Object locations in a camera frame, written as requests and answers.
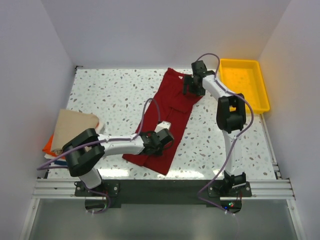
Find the beige folded t shirt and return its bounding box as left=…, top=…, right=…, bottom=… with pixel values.
left=50, top=109, right=99, bottom=155

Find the blue folded t shirt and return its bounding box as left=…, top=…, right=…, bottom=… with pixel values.
left=53, top=159, right=67, bottom=166

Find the white folded t shirt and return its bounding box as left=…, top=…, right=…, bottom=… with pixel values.
left=43, top=120, right=105, bottom=160

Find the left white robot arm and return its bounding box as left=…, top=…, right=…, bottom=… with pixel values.
left=62, top=128, right=174, bottom=196

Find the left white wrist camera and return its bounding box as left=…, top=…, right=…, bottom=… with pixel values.
left=154, top=121, right=171, bottom=133

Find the yellow plastic tray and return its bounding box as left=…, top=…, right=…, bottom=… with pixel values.
left=219, top=58, right=270, bottom=114

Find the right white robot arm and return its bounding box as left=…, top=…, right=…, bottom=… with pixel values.
left=182, top=60, right=247, bottom=197

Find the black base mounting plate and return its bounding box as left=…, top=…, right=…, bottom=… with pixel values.
left=74, top=179, right=253, bottom=213

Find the aluminium frame rail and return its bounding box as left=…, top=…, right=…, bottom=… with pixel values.
left=32, top=168, right=294, bottom=200

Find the dark red t shirt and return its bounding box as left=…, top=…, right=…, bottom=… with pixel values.
left=122, top=68, right=201, bottom=175

